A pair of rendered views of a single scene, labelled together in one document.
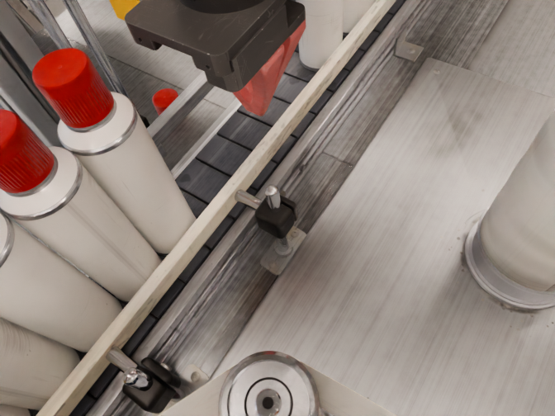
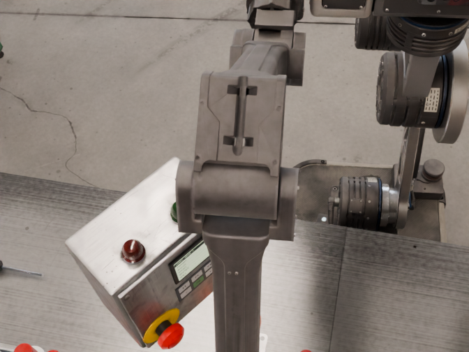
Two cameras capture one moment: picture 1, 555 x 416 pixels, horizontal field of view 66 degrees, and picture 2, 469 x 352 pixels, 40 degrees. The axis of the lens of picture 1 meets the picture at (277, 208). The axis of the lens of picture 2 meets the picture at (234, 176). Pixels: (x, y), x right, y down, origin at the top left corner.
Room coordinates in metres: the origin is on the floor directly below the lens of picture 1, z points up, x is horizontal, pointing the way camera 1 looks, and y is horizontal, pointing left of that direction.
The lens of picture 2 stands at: (0.17, -0.18, 2.12)
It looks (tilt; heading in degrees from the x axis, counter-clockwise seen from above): 58 degrees down; 65
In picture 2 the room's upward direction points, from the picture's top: 7 degrees counter-clockwise
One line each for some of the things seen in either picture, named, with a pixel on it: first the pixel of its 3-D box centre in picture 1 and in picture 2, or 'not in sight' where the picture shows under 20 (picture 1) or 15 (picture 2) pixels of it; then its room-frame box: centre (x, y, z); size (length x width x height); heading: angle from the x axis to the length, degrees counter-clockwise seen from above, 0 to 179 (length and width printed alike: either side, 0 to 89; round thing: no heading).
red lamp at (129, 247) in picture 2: not in sight; (132, 249); (0.20, 0.17, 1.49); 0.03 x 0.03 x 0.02
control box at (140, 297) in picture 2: not in sight; (160, 258); (0.23, 0.20, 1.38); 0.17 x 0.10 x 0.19; 12
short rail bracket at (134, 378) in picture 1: (144, 374); not in sight; (0.08, 0.13, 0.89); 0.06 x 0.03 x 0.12; 47
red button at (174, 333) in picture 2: not in sight; (169, 334); (0.19, 0.12, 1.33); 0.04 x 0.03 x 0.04; 12
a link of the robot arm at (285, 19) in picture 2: not in sight; (273, 50); (0.52, 0.37, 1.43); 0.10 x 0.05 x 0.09; 53
